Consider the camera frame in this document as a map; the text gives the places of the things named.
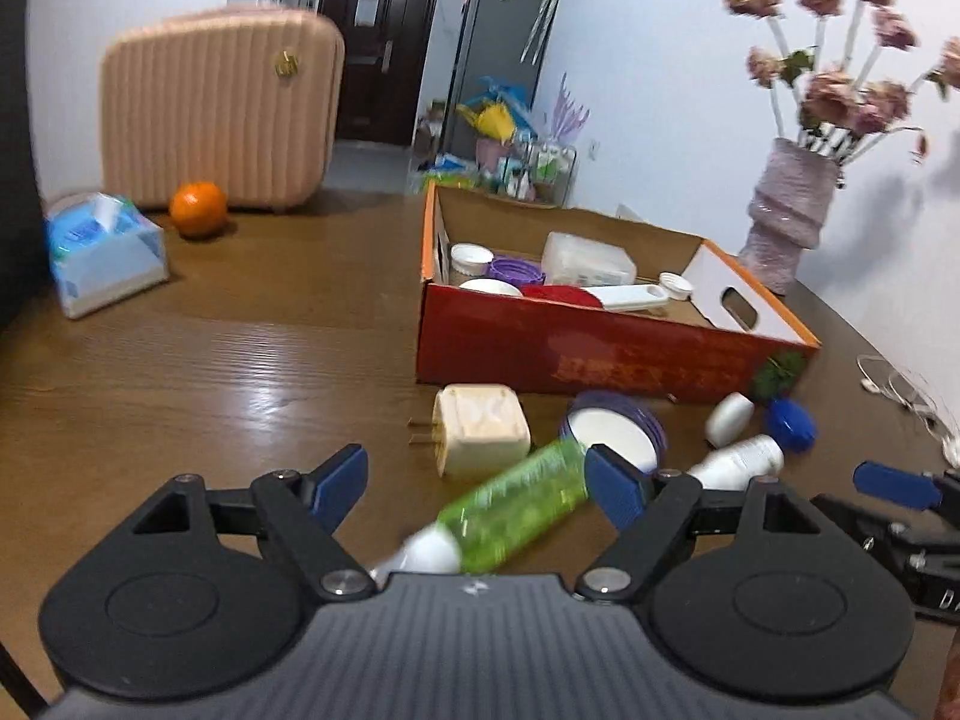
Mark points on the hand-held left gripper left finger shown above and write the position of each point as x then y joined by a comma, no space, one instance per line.
341,484

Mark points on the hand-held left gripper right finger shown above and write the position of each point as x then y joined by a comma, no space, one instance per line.
615,487

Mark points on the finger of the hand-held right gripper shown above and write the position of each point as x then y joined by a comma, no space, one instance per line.
896,484
855,517

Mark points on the green bottle with white cap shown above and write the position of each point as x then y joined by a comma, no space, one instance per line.
517,510

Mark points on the red cardboard box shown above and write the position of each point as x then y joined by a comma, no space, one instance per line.
525,345

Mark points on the red and white lint brush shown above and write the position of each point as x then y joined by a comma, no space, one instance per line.
622,298

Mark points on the small white cap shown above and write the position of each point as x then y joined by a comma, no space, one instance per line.
676,285

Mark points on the translucent plastic box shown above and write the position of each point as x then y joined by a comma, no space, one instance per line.
589,259

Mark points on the purple jar with white inside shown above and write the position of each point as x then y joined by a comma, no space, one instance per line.
611,431

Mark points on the white earphones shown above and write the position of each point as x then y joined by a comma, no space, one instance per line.
900,386

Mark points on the blue bottle cap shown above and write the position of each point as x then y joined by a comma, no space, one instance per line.
793,424

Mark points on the white labelled bottle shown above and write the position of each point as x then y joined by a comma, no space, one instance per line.
739,460

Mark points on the beige plug adapter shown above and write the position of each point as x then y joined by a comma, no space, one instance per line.
480,427

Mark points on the grey textured vase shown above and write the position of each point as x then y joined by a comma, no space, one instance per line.
791,217

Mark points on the orange fruit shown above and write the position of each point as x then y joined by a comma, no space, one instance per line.
198,210

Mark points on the blue tissue box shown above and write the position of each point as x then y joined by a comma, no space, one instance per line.
105,255

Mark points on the pink flower pot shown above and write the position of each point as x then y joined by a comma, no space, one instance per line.
491,154

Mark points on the purple decorative branches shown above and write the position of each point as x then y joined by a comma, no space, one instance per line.
570,109

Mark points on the yellow watering can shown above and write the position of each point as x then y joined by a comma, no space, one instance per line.
491,122

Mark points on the pink ribbed suitcase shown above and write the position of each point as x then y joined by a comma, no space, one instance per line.
217,105

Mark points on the dried pink roses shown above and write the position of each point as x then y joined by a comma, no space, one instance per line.
832,90

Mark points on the dark entrance door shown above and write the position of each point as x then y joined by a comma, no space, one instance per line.
375,67

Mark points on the black paper bag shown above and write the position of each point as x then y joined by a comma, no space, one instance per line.
15,165

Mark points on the grey refrigerator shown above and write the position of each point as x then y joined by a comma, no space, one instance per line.
499,45

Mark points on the hanging white umbrellas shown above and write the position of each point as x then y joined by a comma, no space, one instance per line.
541,15

